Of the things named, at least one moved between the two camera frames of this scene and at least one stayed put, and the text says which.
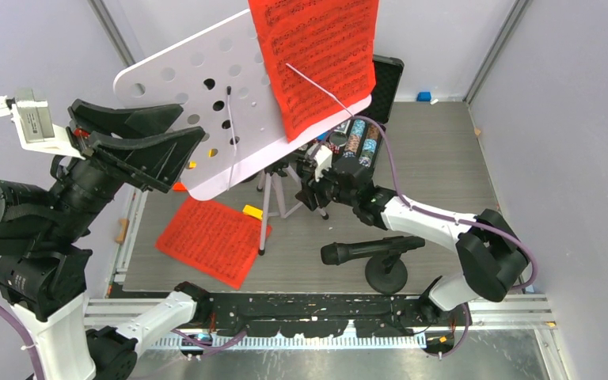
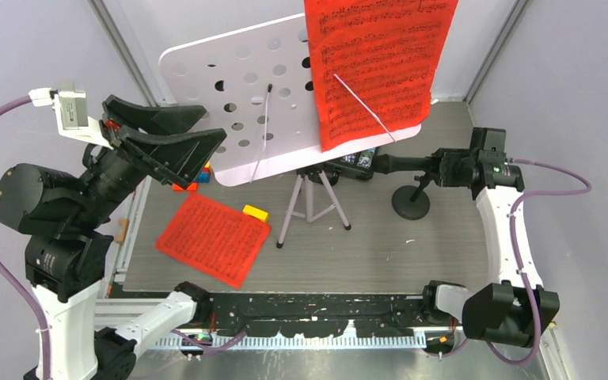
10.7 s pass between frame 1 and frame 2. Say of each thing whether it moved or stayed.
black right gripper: moved
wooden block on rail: stayed
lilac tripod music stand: moved
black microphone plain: moved
